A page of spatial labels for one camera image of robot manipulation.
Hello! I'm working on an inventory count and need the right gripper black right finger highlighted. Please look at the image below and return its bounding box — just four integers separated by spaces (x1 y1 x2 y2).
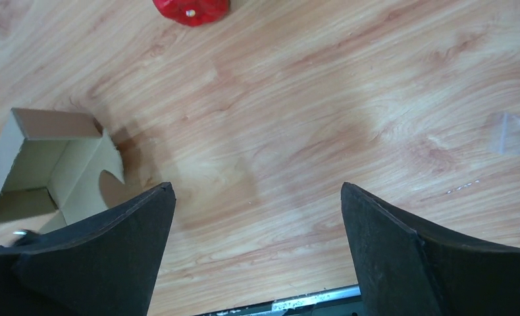
341 182 520 315

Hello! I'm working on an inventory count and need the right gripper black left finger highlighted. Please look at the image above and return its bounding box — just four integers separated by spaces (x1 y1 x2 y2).
0 182 176 315

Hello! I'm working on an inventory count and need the brown cardboard paper box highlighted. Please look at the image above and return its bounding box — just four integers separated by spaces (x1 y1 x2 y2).
0 108 129 233

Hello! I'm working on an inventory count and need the red toy pepper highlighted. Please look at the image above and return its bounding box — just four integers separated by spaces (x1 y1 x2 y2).
152 0 230 27

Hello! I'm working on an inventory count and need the aluminium frame rail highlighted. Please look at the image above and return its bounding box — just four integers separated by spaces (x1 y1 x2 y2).
206 285 366 316

